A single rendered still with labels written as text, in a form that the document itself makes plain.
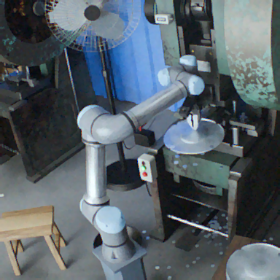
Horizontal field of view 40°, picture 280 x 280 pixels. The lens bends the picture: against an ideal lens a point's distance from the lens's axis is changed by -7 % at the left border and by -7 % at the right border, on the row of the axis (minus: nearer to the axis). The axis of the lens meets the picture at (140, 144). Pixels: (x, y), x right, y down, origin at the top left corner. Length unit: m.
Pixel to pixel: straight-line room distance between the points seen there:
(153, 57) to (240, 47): 2.33
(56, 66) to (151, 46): 0.92
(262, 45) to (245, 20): 0.10
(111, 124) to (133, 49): 2.36
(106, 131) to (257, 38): 0.64
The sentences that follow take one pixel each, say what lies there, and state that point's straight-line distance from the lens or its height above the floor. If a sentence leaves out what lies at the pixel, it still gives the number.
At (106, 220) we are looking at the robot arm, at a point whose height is 0.67.
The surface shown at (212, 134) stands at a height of 0.78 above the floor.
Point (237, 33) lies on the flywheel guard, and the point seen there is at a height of 1.36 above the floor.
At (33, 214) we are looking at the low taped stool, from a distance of 2.41.
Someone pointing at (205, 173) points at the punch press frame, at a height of 0.56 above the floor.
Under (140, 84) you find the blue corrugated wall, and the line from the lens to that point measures 3.95.
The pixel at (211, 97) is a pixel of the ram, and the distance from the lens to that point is 1.97.
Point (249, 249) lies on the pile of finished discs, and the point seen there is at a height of 0.39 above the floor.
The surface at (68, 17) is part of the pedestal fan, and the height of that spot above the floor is 1.28.
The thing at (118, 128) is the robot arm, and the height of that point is 1.05.
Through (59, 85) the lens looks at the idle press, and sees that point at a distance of 3.29.
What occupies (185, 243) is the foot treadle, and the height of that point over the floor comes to 0.16.
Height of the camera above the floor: 1.78
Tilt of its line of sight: 31 degrees down
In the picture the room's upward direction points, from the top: 9 degrees counter-clockwise
